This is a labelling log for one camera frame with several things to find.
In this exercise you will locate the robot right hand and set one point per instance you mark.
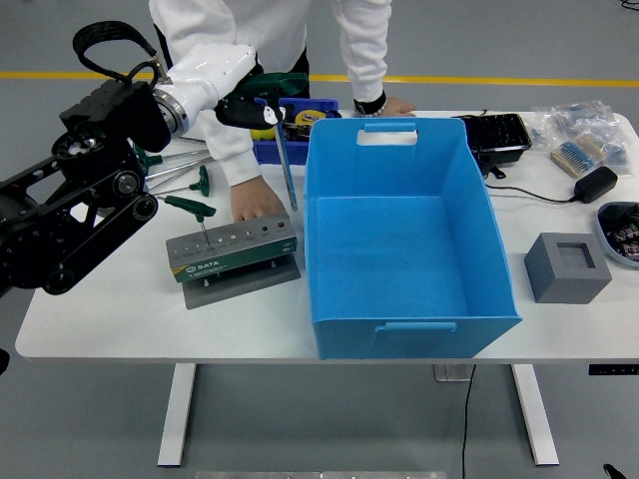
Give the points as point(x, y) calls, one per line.
point(612, 473)

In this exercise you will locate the person's right hand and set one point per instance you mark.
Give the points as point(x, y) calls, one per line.
point(254, 199)

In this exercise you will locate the person's left hand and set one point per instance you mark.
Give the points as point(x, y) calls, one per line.
point(399, 107)

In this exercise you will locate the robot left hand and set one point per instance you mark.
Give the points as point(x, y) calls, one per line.
point(214, 75)

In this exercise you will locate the green grey hex key stand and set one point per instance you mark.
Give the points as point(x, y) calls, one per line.
point(239, 259)

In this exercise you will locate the person's left forearm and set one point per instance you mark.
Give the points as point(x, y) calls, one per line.
point(367, 75)

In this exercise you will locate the person's right forearm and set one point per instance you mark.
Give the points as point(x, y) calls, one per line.
point(234, 154)

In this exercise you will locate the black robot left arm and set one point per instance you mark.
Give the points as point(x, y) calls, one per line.
point(75, 224)

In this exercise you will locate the large light blue box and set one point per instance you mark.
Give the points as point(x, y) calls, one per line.
point(399, 249)

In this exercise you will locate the black wristwatch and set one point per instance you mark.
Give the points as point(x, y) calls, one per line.
point(367, 106)

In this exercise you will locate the small dark blue bin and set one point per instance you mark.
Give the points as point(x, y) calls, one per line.
point(269, 154)

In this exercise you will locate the person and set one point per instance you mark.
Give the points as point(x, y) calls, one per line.
point(249, 25)

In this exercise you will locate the yellow ball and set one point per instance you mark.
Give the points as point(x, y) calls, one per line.
point(262, 135)

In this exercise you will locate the black metal parts pile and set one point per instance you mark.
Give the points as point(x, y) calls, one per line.
point(299, 132)

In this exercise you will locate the yellow tape measure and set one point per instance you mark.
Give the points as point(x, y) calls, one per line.
point(309, 118)

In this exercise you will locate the white table leg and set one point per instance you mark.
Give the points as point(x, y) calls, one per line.
point(536, 419)
point(175, 419)

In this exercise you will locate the black table control panel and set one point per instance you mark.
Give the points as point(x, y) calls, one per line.
point(613, 370)

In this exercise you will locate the black plastic tray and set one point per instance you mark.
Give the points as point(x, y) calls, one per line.
point(499, 135)

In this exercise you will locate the clear bag of resistors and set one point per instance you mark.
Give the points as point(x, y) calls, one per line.
point(616, 154)
point(574, 117)

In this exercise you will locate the tan resistor strip bundle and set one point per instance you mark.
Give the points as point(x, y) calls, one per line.
point(579, 154)

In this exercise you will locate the grey hollow cube block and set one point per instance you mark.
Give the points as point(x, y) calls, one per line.
point(554, 284)

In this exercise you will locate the black power adapter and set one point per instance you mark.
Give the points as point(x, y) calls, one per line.
point(596, 184)

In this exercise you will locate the pale blue bowl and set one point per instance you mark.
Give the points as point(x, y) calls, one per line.
point(611, 258)

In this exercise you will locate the small circuit parts pile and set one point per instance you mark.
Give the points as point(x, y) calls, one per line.
point(626, 234)

